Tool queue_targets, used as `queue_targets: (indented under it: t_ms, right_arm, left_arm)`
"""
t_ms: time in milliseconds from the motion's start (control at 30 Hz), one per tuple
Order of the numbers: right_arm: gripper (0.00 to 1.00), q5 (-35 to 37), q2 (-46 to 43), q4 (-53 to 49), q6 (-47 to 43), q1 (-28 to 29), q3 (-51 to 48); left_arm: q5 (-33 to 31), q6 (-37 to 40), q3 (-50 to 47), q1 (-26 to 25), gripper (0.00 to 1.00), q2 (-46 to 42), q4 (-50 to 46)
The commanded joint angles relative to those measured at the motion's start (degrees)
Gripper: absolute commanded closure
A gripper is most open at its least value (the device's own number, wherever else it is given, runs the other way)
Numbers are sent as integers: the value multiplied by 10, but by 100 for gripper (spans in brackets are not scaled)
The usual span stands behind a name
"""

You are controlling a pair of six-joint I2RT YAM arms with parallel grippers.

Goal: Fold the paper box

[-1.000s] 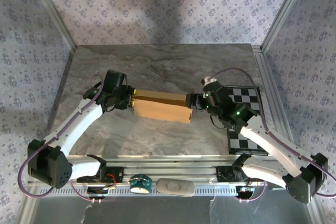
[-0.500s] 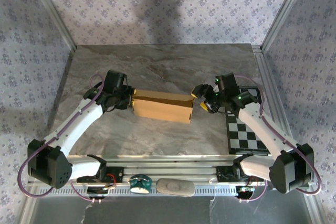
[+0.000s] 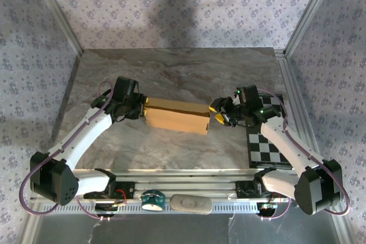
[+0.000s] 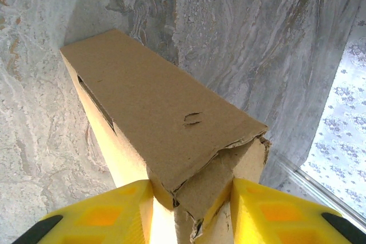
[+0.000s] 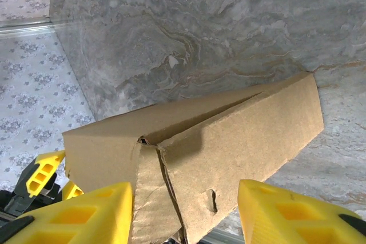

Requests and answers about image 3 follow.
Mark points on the brown cardboard box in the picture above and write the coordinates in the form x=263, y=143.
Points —
x=177, y=115

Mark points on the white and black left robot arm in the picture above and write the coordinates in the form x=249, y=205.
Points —
x=85, y=132

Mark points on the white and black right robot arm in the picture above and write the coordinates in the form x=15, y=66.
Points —
x=283, y=144

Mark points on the black and grey chessboard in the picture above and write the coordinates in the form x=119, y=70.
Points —
x=266, y=149

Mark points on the small circuit board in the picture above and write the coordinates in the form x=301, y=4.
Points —
x=267, y=207

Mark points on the grey metal panel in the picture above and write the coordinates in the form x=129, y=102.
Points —
x=171, y=228

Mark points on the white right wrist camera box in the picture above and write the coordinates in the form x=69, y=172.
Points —
x=236, y=100

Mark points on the aluminium extrusion frame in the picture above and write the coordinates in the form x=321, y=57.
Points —
x=186, y=182

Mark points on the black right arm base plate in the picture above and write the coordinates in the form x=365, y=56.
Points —
x=243, y=189

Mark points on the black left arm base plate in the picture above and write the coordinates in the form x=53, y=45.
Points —
x=127, y=190

